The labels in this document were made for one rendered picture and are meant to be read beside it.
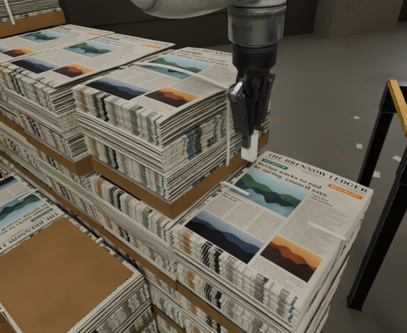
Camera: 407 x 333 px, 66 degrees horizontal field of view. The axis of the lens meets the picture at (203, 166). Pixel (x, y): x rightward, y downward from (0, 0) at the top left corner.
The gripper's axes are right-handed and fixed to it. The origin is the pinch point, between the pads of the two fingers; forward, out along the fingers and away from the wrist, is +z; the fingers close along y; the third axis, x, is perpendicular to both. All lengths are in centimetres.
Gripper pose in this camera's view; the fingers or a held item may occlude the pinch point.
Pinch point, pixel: (249, 145)
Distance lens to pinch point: 65.3
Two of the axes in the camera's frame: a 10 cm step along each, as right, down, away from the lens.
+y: -6.3, 4.7, -6.1
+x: 7.7, 3.5, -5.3
